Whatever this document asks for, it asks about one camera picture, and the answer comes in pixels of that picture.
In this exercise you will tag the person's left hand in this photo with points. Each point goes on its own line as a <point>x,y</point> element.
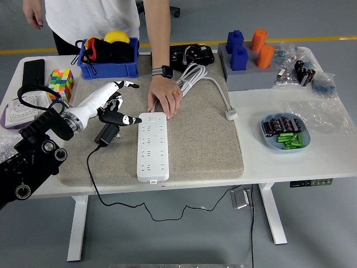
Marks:
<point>164,93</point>

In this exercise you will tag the person's right hand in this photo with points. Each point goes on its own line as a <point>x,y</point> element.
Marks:
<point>33,16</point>

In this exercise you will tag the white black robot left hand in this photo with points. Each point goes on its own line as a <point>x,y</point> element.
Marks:
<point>97,100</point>

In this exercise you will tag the black plug adapter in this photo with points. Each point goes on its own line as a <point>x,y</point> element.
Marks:
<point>106,135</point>

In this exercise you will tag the white power strip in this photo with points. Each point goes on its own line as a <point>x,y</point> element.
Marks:
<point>153,156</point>

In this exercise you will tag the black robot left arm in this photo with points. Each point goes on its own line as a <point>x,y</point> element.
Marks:
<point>33,156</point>

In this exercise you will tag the person's left forearm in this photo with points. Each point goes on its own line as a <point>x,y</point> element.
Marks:
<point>159,36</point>

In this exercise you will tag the black wrist watch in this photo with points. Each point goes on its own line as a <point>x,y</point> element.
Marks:
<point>164,71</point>

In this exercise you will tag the blue plastic bin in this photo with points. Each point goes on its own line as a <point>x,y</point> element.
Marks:
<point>108,69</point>

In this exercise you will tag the multicolour puzzle cube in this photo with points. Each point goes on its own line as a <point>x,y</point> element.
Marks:
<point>61,82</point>

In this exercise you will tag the black electronic device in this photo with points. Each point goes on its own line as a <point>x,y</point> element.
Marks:
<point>200,56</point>

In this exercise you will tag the black phone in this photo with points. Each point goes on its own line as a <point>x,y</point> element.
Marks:
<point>33,72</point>

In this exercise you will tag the person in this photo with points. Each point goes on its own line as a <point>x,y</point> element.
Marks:
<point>92,19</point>

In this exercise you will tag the grey-brown fabric mat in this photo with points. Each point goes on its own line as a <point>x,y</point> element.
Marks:
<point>195,145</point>

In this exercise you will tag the yellow ball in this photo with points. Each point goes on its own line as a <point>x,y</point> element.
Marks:
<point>115,36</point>

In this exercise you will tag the grey block holder base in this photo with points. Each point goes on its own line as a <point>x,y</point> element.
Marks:
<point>251,79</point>
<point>221,48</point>

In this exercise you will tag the blue plastic block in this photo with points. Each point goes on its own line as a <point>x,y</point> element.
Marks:
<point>234,42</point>
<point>239,60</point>

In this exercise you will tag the black office chair base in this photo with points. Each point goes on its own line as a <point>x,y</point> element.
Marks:
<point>175,11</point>

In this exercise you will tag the purple round tray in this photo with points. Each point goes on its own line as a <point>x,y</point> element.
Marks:
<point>8,125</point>

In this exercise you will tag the clear bag of screws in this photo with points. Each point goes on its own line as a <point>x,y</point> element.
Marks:
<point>7,145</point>

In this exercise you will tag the orange plastic cylinder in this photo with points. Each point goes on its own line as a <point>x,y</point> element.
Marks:
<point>265,57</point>
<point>258,40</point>

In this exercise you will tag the black capacitor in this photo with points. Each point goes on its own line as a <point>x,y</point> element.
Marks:
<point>293,124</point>
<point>275,124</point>
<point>298,124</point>
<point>267,128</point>
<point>284,123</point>

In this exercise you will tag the light blue plate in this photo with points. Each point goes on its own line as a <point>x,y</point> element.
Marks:
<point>267,142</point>

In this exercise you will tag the clear bag of metal parts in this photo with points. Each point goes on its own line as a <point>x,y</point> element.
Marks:
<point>287,81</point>

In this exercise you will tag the clear bag of blue parts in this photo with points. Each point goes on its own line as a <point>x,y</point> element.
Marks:
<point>323,85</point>
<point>284,56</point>

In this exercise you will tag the green battery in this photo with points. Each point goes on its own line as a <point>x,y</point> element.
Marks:
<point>291,141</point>
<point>300,138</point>
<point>284,137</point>
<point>291,146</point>

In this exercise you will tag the silver foot pedal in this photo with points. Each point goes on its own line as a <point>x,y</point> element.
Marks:
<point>240,198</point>

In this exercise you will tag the white table leg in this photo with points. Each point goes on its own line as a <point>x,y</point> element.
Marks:
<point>76,229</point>
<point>272,215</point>

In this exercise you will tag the bag of black capacitors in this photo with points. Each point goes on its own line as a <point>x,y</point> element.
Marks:
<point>304,74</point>

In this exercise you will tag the large empty clear bag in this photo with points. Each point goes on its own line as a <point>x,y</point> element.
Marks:
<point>320,117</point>

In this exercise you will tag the black table control panel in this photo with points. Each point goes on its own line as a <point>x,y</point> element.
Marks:
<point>311,183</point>

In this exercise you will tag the white wall socket panel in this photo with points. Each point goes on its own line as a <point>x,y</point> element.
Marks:
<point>22,113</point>

